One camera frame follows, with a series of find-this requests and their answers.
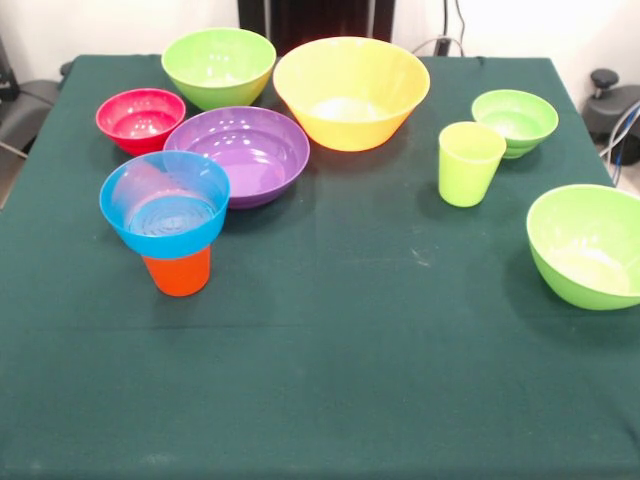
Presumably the orange cup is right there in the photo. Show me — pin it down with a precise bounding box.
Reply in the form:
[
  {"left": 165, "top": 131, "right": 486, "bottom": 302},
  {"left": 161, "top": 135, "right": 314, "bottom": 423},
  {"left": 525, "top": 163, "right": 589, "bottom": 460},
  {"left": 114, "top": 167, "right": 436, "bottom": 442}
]
[{"left": 141, "top": 244, "right": 213, "bottom": 298}]

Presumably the blue bowl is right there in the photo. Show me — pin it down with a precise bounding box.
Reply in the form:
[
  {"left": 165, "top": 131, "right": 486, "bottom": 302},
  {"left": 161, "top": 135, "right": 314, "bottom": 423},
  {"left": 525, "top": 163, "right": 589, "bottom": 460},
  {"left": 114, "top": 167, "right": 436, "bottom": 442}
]
[{"left": 98, "top": 150, "right": 232, "bottom": 260}]

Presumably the purple bowl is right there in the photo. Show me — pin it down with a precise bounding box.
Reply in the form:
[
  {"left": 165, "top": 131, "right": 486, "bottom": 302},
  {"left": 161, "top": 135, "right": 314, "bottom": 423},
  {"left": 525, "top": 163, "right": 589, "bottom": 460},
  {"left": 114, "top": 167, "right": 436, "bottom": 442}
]
[{"left": 163, "top": 105, "right": 311, "bottom": 210}]

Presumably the large yellow bowl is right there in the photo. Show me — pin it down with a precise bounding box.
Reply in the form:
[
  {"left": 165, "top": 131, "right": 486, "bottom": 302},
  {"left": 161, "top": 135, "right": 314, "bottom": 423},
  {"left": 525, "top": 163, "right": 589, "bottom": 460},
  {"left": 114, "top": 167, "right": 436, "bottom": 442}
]
[{"left": 272, "top": 36, "right": 431, "bottom": 152}]

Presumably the dark green tablecloth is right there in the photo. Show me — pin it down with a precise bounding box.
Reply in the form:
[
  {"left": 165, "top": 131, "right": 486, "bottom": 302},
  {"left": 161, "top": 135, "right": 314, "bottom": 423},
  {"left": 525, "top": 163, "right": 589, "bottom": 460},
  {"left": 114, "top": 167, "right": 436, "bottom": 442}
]
[{"left": 0, "top": 53, "right": 640, "bottom": 480}]

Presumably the yellow-green cup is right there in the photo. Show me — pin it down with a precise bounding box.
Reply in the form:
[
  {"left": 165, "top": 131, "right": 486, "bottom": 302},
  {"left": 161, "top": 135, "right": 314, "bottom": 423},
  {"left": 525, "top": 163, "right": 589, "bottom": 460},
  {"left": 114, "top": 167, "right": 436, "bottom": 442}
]
[{"left": 438, "top": 121, "right": 508, "bottom": 208}]

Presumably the pink bowl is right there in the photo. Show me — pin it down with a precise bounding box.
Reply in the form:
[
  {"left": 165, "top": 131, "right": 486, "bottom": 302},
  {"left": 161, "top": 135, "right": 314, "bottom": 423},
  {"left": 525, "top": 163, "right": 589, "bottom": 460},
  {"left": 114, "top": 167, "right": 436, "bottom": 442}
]
[{"left": 95, "top": 88, "right": 187, "bottom": 158}]

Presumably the large light green bowl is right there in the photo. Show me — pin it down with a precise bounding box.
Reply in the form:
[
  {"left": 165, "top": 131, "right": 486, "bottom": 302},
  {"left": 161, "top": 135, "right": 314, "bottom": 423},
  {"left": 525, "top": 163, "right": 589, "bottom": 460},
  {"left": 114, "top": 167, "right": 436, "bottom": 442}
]
[
  {"left": 160, "top": 27, "right": 277, "bottom": 112},
  {"left": 525, "top": 183, "right": 640, "bottom": 312}
]

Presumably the small green bowl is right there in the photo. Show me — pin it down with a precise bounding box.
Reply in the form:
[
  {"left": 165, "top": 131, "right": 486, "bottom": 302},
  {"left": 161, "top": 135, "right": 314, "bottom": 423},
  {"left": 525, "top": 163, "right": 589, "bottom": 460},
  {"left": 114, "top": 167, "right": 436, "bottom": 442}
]
[{"left": 470, "top": 89, "right": 560, "bottom": 160}]

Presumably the grey chair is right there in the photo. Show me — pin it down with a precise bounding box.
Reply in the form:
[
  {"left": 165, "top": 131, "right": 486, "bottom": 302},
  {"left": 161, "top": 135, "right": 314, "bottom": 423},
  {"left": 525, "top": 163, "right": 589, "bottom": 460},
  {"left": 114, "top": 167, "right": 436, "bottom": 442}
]
[{"left": 0, "top": 79, "right": 60, "bottom": 156}]

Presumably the black knobbed stand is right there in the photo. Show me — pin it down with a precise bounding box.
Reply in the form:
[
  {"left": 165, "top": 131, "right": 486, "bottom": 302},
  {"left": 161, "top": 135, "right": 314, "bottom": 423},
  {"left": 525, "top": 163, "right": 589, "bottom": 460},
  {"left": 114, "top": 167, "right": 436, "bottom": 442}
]
[{"left": 584, "top": 68, "right": 640, "bottom": 166}]

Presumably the black equipment box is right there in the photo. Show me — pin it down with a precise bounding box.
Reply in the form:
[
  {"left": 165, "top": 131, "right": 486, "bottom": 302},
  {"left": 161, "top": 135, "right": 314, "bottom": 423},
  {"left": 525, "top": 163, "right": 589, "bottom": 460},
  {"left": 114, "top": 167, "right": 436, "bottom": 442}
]
[{"left": 0, "top": 35, "right": 21, "bottom": 104}]

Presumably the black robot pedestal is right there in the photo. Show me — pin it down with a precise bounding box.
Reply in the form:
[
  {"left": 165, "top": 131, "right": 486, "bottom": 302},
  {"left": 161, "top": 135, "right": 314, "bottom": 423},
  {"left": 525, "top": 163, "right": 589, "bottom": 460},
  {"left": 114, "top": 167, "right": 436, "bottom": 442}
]
[{"left": 238, "top": 0, "right": 396, "bottom": 56}]

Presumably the blue cable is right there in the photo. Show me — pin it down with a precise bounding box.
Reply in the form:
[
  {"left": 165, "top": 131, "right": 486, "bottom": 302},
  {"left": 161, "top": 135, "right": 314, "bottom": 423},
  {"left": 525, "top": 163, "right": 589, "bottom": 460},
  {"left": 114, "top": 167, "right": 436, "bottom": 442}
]
[{"left": 611, "top": 117, "right": 640, "bottom": 187}]

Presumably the grey cable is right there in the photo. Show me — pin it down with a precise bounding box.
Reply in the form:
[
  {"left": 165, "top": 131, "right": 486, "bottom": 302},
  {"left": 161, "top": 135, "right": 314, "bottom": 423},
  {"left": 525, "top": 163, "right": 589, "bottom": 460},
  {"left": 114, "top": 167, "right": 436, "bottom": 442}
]
[{"left": 598, "top": 101, "right": 640, "bottom": 157}]

